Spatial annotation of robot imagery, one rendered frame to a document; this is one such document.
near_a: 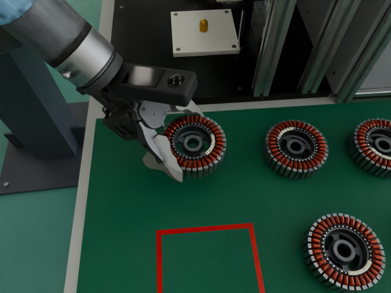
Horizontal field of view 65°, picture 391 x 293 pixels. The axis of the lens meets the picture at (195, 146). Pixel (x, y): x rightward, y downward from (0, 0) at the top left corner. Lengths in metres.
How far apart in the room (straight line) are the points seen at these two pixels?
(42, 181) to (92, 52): 1.16
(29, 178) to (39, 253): 0.34
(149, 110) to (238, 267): 0.27
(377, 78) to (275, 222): 0.36
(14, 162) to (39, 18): 1.27
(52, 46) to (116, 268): 0.33
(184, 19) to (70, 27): 0.44
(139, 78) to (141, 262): 0.28
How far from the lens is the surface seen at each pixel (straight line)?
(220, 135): 0.52
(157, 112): 0.47
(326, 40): 0.60
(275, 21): 0.54
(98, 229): 0.55
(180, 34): 0.77
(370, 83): 0.73
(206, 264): 0.51
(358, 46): 0.64
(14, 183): 1.58
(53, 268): 1.39
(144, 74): 0.44
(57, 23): 0.41
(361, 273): 0.53
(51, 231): 1.43
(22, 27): 0.42
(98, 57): 0.42
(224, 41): 0.75
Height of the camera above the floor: 1.25
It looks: 58 degrees down
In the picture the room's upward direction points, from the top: straight up
